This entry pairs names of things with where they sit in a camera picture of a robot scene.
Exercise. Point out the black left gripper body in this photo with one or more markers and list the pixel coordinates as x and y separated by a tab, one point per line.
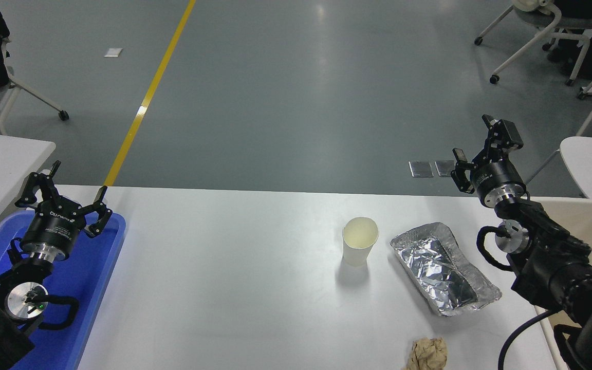
52	228

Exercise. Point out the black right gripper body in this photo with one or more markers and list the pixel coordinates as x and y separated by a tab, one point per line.
499	177

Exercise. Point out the silver foil tray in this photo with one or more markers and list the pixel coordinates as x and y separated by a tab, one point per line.
440	272

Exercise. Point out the white paper cup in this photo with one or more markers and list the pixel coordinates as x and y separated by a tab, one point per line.
357	252

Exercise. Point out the tan paper ball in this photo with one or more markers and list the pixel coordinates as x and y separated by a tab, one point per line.
427	354

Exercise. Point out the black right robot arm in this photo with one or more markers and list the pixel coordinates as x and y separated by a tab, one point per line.
558	267

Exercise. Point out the metal floor plate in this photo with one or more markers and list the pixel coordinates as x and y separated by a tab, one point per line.
421	169
444	168

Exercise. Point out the blue plastic tray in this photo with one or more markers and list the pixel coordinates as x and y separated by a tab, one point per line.
90	277

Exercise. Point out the person in dark shoes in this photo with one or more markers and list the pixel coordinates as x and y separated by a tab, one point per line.
573	56

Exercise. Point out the white chair grey seat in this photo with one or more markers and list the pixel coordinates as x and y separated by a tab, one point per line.
576	23

